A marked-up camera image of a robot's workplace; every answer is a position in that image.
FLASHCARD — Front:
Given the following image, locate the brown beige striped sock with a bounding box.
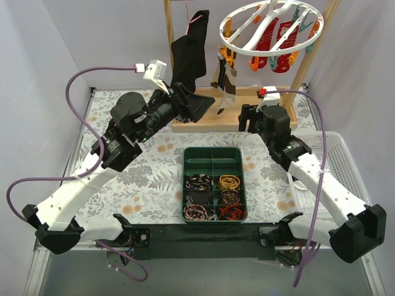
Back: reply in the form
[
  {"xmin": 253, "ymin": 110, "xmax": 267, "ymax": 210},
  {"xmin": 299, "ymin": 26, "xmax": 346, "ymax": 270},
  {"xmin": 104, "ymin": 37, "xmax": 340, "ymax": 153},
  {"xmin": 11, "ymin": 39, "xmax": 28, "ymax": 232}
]
[{"xmin": 217, "ymin": 64, "xmax": 237, "ymax": 115}]

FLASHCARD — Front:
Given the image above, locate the black white striped sock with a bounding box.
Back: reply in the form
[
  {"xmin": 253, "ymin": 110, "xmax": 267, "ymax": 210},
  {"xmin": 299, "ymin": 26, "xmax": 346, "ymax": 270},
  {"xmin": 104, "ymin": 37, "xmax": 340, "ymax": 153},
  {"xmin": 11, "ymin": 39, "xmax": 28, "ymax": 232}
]
[{"xmin": 210, "ymin": 52, "xmax": 227, "ymax": 91}]

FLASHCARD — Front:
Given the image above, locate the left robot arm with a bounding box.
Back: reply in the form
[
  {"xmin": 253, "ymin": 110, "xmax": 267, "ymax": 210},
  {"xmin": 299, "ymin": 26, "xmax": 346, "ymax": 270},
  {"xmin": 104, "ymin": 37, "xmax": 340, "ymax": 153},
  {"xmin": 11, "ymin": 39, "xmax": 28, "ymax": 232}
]
[{"xmin": 22, "ymin": 83, "xmax": 215, "ymax": 255}]

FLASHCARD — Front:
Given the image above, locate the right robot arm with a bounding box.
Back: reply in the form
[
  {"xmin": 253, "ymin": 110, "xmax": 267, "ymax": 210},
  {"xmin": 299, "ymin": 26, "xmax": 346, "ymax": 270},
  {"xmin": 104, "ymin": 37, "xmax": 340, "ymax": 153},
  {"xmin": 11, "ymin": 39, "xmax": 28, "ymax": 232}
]
[{"xmin": 238, "ymin": 104, "xmax": 386, "ymax": 263}]

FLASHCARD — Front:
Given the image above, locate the white round clip hanger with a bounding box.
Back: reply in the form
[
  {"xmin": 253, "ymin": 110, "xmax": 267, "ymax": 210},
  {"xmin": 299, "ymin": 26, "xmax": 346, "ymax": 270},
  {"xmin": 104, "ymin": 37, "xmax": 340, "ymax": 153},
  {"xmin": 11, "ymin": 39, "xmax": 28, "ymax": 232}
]
[{"xmin": 218, "ymin": 0, "xmax": 323, "ymax": 56}]

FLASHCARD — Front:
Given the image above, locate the wooden tray base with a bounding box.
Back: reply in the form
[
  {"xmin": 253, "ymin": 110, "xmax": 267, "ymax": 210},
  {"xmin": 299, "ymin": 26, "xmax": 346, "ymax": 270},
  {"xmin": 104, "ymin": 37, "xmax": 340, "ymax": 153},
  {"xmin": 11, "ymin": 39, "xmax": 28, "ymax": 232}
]
[{"xmin": 171, "ymin": 85, "xmax": 299, "ymax": 133}]

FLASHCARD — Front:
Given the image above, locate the black hanging garment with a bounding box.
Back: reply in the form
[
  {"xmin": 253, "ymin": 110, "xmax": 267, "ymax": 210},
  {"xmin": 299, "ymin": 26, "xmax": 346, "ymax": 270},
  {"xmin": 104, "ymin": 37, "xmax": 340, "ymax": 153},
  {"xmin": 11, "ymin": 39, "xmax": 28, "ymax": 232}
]
[{"xmin": 171, "ymin": 10, "xmax": 210, "ymax": 93}]

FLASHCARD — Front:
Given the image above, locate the orange clothes clip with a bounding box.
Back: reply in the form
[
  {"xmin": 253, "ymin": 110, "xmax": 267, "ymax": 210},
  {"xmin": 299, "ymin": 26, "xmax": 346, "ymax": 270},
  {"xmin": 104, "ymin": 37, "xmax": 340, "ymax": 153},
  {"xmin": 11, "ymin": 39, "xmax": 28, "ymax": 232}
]
[{"xmin": 249, "ymin": 57, "xmax": 259, "ymax": 72}]

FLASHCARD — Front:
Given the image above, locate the teal clothes clip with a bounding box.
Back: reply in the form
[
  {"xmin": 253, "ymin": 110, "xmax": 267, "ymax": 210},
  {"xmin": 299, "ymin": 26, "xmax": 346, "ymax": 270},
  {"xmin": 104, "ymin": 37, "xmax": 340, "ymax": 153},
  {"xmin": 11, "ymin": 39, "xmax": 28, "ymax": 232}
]
[{"xmin": 268, "ymin": 56, "xmax": 278, "ymax": 71}]

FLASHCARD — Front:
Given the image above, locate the red christmas sock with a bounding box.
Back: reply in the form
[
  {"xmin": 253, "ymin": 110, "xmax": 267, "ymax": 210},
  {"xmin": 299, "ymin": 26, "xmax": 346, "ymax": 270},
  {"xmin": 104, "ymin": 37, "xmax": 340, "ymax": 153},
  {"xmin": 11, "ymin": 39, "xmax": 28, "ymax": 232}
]
[
  {"xmin": 256, "ymin": 17, "xmax": 279, "ymax": 69},
  {"xmin": 271, "ymin": 21, "xmax": 300, "ymax": 74}
]

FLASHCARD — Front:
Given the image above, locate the yellow rolled tie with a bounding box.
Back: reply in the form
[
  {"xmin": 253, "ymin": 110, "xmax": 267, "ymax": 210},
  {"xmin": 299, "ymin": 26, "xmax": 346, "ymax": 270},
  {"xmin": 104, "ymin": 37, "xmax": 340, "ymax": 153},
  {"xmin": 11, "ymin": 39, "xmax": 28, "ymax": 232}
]
[{"xmin": 218, "ymin": 175, "xmax": 241, "ymax": 191}]

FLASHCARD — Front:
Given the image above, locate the yellow-orange clothes clip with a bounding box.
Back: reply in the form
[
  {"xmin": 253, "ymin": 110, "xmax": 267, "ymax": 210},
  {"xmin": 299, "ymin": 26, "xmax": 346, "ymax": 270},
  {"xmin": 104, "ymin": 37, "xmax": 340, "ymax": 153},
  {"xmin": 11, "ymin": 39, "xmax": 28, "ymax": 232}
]
[{"xmin": 288, "ymin": 51, "xmax": 299, "ymax": 66}]

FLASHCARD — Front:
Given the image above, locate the black white patterned rolled tie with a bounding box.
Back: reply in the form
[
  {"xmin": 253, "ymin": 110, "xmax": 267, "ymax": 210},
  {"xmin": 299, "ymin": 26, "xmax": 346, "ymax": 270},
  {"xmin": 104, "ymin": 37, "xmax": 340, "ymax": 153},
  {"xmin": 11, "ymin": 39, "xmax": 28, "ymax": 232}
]
[{"xmin": 185, "ymin": 174, "xmax": 214, "ymax": 191}]

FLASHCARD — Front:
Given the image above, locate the green divided organizer box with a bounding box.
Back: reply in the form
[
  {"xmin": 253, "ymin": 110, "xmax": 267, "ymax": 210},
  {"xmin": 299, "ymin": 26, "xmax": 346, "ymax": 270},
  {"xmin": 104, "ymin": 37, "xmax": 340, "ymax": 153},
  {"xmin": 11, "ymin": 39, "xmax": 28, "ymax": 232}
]
[{"xmin": 181, "ymin": 147, "xmax": 247, "ymax": 225}]

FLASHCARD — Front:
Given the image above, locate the black gold paisley rolled tie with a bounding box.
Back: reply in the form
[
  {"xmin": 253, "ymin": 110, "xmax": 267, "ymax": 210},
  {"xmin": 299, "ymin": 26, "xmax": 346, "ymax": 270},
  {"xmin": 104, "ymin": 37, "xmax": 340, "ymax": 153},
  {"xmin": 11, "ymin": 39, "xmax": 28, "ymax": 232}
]
[{"xmin": 218, "ymin": 189, "xmax": 241, "ymax": 205}]

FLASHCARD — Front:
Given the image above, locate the white plastic basket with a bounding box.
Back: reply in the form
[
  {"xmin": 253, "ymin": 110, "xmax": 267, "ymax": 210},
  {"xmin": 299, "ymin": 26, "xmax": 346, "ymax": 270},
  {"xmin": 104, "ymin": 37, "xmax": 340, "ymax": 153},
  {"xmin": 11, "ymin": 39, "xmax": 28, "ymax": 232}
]
[{"xmin": 287, "ymin": 131, "xmax": 370, "ymax": 225}]

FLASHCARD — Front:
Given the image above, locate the black orange rolled tie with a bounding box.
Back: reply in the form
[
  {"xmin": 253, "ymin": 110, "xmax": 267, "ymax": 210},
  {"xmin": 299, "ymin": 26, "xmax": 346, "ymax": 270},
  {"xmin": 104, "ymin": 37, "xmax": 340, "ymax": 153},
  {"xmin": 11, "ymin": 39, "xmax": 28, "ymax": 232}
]
[{"xmin": 218, "ymin": 203, "xmax": 247, "ymax": 221}]

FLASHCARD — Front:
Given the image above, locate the floral tablecloth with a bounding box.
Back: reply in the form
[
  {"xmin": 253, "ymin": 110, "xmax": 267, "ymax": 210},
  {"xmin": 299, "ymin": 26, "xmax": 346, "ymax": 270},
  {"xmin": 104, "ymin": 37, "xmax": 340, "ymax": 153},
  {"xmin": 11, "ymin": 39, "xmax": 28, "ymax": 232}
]
[{"xmin": 60, "ymin": 89, "xmax": 312, "ymax": 225}]

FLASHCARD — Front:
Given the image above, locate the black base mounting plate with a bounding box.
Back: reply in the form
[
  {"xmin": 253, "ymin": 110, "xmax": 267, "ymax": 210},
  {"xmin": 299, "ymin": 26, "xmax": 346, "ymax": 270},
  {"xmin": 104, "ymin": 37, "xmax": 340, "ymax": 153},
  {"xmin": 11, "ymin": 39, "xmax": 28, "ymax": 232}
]
[{"xmin": 96, "ymin": 224, "xmax": 316, "ymax": 261}]

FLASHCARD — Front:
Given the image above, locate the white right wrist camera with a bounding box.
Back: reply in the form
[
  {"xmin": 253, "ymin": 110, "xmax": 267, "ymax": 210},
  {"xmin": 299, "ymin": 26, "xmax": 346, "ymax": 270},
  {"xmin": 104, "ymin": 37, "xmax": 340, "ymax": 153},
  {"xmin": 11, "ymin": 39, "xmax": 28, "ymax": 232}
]
[{"xmin": 257, "ymin": 86, "xmax": 280, "ymax": 112}]

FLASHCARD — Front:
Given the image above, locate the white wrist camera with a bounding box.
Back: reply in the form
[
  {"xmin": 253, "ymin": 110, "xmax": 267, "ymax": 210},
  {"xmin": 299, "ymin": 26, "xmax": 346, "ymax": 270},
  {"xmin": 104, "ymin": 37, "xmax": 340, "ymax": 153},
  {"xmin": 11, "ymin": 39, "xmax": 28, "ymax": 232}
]
[
  {"xmin": 257, "ymin": 86, "xmax": 280, "ymax": 112},
  {"xmin": 143, "ymin": 60, "xmax": 170, "ymax": 94}
]

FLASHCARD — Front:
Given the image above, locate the wooden rack post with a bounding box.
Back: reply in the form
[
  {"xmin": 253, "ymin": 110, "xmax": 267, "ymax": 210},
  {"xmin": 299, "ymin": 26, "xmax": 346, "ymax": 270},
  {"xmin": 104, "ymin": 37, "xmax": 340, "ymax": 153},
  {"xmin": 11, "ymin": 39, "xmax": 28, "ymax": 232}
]
[
  {"xmin": 164, "ymin": 0, "xmax": 174, "ymax": 66},
  {"xmin": 283, "ymin": 0, "xmax": 341, "ymax": 112}
]

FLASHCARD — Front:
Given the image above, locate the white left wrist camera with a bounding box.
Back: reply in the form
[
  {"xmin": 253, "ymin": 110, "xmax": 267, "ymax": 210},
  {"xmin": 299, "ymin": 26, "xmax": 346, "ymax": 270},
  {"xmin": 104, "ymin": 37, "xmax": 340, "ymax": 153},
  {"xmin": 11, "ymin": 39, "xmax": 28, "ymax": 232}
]
[{"xmin": 143, "ymin": 60, "xmax": 170, "ymax": 94}]

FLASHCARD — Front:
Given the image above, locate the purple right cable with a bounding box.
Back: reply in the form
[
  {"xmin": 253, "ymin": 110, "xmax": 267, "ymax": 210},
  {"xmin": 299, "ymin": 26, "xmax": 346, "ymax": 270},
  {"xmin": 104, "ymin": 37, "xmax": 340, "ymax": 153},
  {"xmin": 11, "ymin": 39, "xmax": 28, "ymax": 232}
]
[{"xmin": 292, "ymin": 88, "xmax": 327, "ymax": 287}]

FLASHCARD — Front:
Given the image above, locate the purple cable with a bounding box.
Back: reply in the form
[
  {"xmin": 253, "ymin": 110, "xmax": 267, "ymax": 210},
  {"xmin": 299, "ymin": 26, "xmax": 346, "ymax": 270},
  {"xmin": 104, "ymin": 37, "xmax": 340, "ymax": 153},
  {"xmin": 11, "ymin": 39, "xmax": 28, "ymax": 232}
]
[
  {"xmin": 6, "ymin": 63, "xmax": 146, "ymax": 282},
  {"xmin": 292, "ymin": 88, "xmax": 327, "ymax": 287}
]

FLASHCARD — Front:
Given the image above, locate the left wooden rack post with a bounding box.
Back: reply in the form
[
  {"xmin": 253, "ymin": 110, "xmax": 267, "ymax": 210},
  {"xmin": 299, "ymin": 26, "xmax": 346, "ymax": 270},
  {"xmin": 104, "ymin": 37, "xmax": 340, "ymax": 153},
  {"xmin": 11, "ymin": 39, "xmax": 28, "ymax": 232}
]
[{"xmin": 164, "ymin": 0, "xmax": 174, "ymax": 66}]

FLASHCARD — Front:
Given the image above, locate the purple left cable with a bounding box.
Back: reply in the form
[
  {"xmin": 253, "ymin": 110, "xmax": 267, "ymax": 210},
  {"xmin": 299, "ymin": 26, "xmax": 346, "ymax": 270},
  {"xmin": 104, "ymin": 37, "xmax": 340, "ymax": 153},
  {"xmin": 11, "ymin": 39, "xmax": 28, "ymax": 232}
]
[{"xmin": 6, "ymin": 63, "xmax": 146, "ymax": 282}]

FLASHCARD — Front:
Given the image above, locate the aluminium frame rail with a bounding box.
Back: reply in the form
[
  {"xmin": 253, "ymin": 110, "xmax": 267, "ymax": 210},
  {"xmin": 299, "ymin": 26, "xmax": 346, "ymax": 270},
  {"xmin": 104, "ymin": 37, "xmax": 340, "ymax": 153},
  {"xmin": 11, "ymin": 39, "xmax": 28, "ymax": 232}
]
[{"xmin": 24, "ymin": 239, "xmax": 105, "ymax": 295}]

